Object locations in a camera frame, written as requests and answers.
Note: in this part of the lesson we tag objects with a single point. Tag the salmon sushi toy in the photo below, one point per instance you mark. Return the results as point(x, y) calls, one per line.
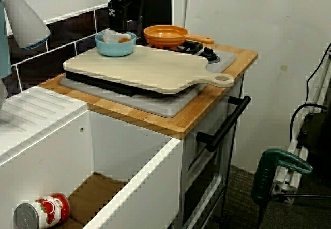
point(111, 36)

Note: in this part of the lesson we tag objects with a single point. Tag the orange toy frying pan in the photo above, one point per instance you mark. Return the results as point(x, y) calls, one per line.
point(165, 36)

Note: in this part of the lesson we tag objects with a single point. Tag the tomato soup can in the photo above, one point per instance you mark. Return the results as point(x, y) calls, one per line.
point(49, 209)

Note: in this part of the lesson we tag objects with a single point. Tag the light blue bowl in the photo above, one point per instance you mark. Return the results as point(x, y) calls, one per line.
point(116, 49)

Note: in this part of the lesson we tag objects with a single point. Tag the dark tile backsplash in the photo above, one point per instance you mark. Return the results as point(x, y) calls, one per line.
point(64, 32)

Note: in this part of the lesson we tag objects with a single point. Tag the black stove burner grate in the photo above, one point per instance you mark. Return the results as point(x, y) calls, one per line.
point(103, 83)
point(192, 46)

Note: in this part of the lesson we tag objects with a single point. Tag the black stove knob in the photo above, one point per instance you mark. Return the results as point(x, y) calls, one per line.
point(209, 54)

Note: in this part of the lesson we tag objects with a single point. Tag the grey stove top panel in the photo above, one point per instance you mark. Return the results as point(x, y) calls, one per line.
point(160, 105)

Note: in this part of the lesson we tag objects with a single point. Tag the white cone with blue rim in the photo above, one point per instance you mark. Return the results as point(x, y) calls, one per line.
point(26, 19)

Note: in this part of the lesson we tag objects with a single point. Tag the teal box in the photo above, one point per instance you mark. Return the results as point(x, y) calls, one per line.
point(3, 45)

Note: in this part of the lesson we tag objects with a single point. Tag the white oven door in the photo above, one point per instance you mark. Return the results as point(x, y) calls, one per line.
point(191, 151)

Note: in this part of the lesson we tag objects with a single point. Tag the white sink unit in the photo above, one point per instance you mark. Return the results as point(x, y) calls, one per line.
point(51, 146)

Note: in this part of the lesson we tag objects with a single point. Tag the green clamp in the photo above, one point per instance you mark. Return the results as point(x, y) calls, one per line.
point(266, 172)

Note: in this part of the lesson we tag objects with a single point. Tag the dark equipment box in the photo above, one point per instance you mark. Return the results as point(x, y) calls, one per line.
point(318, 136)

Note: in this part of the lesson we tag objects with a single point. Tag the aluminium extrusion frame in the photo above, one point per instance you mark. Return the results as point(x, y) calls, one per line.
point(282, 187)

